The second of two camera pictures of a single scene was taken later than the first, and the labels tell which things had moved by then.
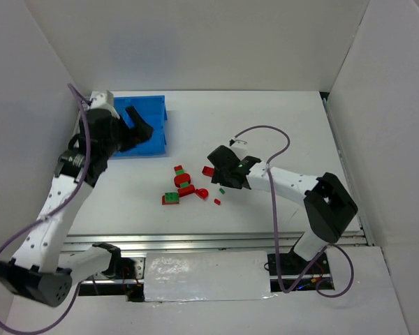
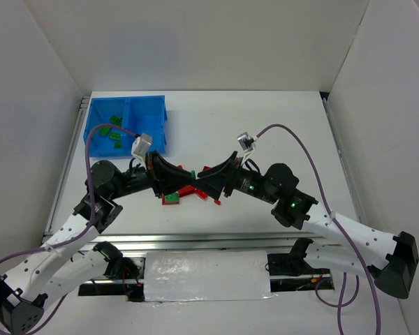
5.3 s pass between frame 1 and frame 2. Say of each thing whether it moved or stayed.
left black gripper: moved
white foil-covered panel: stayed
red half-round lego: stayed
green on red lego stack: stayed
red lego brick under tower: stayed
